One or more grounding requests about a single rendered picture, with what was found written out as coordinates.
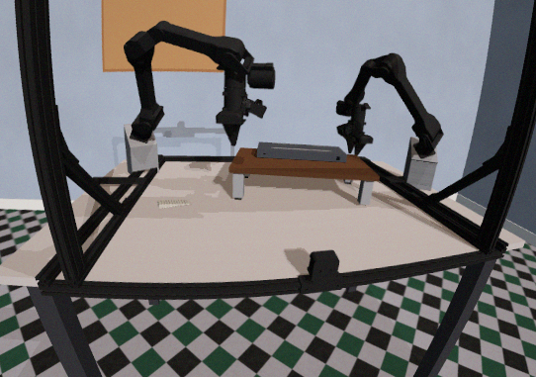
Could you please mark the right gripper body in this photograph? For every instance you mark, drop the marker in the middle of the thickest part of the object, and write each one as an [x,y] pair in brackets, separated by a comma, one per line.
[359,126]

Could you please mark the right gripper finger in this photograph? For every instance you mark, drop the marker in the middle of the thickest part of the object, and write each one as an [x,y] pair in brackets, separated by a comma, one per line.
[350,144]
[358,148]

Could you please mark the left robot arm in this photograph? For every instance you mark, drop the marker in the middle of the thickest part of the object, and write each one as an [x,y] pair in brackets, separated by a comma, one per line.
[225,51]

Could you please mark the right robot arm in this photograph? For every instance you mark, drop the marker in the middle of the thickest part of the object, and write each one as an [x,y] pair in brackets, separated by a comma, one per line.
[392,69]

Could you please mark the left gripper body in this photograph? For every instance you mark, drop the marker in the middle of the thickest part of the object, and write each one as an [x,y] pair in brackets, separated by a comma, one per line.
[232,102]

